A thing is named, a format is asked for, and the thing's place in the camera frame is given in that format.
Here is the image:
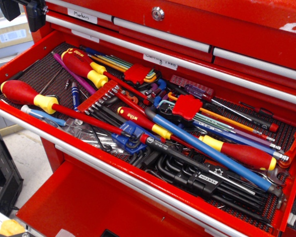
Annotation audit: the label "red tool chest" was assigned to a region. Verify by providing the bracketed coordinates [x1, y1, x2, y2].
[24, 0, 296, 237]

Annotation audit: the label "blue purple short hex keys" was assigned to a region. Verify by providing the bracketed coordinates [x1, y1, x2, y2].
[144, 79, 167, 107]

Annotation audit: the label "silver open end wrench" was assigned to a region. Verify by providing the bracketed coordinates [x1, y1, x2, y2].
[252, 166, 291, 187]

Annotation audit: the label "open red tool drawer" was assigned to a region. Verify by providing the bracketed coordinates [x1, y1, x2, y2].
[0, 29, 296, 237]

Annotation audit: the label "coloured hex key set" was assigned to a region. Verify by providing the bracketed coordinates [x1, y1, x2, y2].
[155, 92, 290, 164]

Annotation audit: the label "red bit holder strip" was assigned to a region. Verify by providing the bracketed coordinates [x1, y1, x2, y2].
[78, 80, 120, 113]

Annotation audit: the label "black bit driver handle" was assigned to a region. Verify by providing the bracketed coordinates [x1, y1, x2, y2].
[139, 133, 227, 171]

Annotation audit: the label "red yellow screwdriver right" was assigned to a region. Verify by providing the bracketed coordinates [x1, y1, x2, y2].
[198, 135, 277, 171]

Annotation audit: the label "silver cabinet lock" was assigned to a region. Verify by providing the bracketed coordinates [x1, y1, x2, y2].
[151, 6, 165, 21]

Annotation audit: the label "black Tekton hex key set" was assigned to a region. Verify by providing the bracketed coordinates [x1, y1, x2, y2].
[129, 147, 271, 226]

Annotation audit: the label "small red Wiha screwdriver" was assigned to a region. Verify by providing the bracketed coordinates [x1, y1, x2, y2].
[117, 107, 202, 153]

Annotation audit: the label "blue pocket screwdriver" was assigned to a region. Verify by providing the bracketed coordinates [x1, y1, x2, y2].
[71, 82, 80, 111]

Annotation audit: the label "large red yellow screwdriver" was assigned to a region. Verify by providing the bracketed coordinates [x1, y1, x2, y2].
[0, 80, 131, 137]

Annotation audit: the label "blue hex key holder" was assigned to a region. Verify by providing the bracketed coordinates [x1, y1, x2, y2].
[111, 121, 147, 155]

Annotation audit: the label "purple clear handle screwdriver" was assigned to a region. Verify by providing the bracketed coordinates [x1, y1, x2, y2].
[184, 85, 252, 121]

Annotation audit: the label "cardboard box background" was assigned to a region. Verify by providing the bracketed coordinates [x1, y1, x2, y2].
[0, 14, 33, 49]

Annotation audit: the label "white Markers label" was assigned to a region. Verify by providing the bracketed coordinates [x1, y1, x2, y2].
[67, 8, 98, 24]

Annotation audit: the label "rainbow hex key set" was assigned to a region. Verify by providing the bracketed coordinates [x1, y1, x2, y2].
[79, 45, 161, 87]

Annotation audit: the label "black device top left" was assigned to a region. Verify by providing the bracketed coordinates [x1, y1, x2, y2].
[0, 0, 48, 32]

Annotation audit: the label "black red pen screwdriver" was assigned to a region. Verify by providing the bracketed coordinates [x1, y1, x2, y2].
[239, 101, 279, 132]

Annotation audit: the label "white Cutting Tools label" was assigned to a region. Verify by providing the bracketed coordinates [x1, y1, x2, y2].
[143, 54, 178, 71]

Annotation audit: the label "black case left floor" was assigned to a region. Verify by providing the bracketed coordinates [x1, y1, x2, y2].
[0, 134, 23, 216]

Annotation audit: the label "blue handled long tool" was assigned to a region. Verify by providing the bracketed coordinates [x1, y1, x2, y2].
[145, 108, 283, 198]

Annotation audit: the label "purple pen tool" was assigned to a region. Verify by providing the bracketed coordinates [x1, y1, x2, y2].
[51, 51, 96, 95]

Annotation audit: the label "black red drawer liner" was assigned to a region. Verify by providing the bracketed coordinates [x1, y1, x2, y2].
[0, 42, 296, 233]

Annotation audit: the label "red yellow Wiha screwdriver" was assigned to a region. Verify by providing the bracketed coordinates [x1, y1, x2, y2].
[61, 48, 151, 105]

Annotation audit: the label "red empty bit rail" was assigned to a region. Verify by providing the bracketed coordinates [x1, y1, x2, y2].
[169, 75, 215, 96]

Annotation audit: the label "blue white precision screwdriver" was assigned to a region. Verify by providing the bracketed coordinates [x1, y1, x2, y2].
[21, 105, 92, 137]

